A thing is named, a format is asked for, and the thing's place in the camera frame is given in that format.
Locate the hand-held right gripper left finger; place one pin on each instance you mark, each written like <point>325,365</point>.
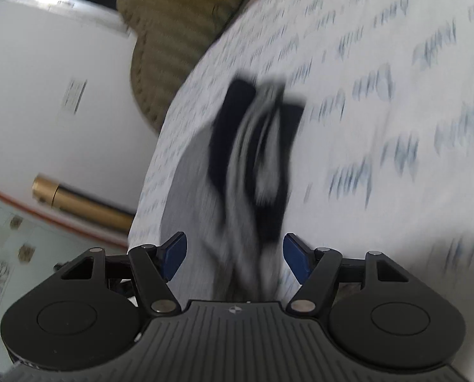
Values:
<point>175,256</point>

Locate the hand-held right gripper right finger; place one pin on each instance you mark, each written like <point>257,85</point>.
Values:
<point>296,258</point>

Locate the dark navy garment grey lining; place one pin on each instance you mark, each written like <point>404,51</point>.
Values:
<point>261,155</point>

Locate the brass coloured tube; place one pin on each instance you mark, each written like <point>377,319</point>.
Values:
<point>82,205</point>

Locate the white quilt with blue script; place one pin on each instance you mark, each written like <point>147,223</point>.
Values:
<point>380,127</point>

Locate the olive padded headboard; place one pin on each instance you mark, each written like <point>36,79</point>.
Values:
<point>169,28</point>

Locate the white wall socket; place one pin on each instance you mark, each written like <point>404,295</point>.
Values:
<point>74,95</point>

